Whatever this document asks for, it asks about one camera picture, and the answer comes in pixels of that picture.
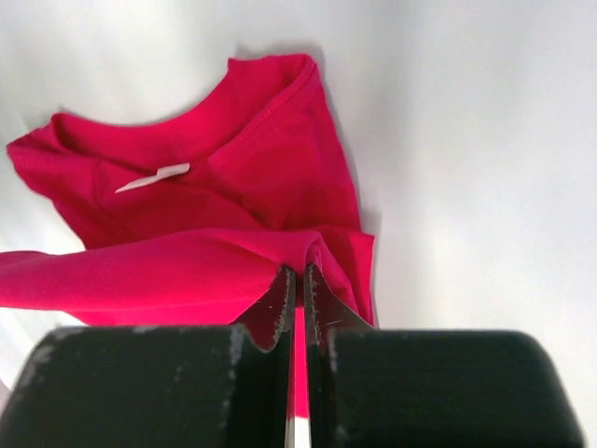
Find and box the red t shirt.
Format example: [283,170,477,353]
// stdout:
[0,53,377,421]

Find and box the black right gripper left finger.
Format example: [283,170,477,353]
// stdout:
[1,267,296,447]

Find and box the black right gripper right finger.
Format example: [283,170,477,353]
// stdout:
[303,265,584,447]

